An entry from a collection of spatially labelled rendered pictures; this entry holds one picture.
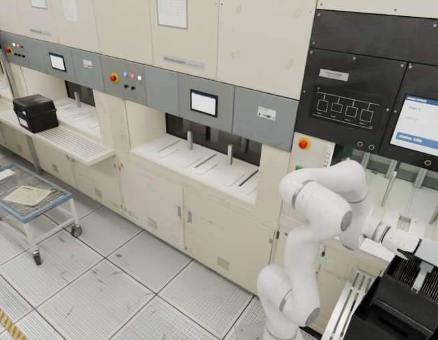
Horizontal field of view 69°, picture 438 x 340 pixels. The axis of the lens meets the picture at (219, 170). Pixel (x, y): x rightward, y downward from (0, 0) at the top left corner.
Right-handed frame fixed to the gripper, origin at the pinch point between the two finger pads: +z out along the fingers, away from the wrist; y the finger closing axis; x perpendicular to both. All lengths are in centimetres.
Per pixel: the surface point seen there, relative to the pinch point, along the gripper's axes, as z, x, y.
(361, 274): -22, -49, -27
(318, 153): -59, 7, -28
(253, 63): -100, 44, -22
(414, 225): -12, -34, -68
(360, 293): -17, -49, -15
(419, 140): -20.7, 26.6, -32.2
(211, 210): -122, -59, -19
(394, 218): -22, -34, -67
